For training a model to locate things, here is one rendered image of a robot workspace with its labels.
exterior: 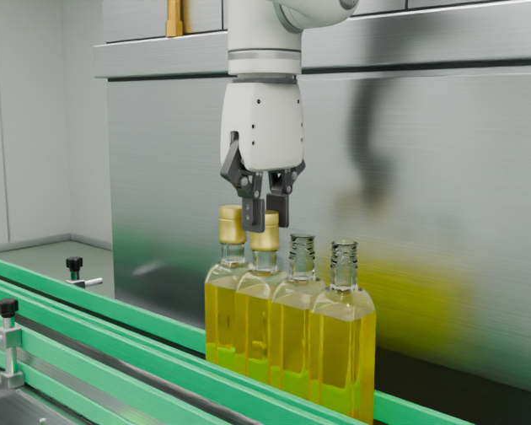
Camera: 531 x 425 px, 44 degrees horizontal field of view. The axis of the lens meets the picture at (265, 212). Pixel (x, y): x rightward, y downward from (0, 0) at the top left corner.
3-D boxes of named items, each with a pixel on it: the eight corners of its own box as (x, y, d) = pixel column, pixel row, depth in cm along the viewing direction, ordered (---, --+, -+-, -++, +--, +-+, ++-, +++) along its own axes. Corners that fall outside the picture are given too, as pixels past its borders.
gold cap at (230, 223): (212, 240, 82) (212, 206, 81) (234, 237, 84) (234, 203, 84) (231, 244, 79) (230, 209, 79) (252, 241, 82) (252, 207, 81)
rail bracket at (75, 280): (109, 322, 124) (105, 254, 122) (77, 331, 119) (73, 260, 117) (97, 318, 127) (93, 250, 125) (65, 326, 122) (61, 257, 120)
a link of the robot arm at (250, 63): (265, 56, 80) (265, 81, 81) (212, 52, 74) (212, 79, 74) (319, 52, 75) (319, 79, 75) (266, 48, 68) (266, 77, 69)
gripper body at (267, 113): (270, 74, 81) (270, 164, 82) (209, 71, 73) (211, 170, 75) (318, 72, 76) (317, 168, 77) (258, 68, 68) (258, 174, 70)
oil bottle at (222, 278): (264, 416, 86) (264, 259, 83) (234, 432, 82) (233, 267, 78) (234, 403, 90) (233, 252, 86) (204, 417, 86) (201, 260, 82)
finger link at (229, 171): (250, 114, 74) (268, 153, 77) (209, 153, 70) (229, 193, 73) (258, 114, 74) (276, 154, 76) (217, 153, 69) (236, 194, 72)
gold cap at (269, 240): (285, 248, 78) (286, 212, 77) (265, 252, 75) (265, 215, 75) (264, 243, 80) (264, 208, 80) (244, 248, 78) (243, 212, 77)
